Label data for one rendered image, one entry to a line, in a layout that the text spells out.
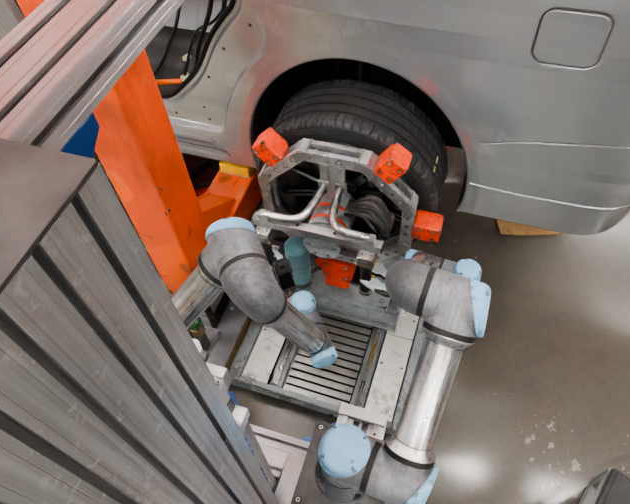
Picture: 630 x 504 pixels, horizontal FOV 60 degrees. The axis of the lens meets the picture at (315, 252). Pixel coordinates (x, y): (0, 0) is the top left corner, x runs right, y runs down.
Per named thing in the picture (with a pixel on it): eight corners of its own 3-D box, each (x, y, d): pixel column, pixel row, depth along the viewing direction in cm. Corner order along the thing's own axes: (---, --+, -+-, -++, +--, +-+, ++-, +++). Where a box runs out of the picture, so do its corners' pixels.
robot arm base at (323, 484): (365, 513, 134) (366, 504, 126) (308, 493, 138) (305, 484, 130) (380, 453, 143) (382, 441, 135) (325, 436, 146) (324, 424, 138)
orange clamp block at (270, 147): (291, 144, 178) (270, 125, 174) (282, 160, 174) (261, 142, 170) (278, 152, 183) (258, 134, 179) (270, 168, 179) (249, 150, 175)
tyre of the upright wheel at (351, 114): (435, 226, 224) (465, 96, 170) (422, 272, 211) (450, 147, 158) (285, 191, 238) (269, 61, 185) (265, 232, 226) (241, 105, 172)
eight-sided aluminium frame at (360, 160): (410, 263, 206) (425, 159, 162) (406, 277, 203) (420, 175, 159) (276, 231, 219) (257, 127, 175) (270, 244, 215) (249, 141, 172)
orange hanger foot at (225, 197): (272, 179, 244) (261, 119, 216) (224, 272, 216) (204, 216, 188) (238, 172, 248) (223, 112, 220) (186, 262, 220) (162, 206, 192)
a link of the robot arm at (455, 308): (365, 479, 132) (434, 265, 127) (425, 506, 127) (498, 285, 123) (354, 501, 120) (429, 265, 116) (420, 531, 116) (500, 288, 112)
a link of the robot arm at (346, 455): (331, 430, 137) (329, 411, 126) (381, 451, 133) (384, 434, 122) (311, 476, 131) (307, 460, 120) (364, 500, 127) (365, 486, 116)
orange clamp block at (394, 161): (395, 168, 171) (413, 154, 164) (389, 185, 166) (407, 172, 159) (378, 155, 169) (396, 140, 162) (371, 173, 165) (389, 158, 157)
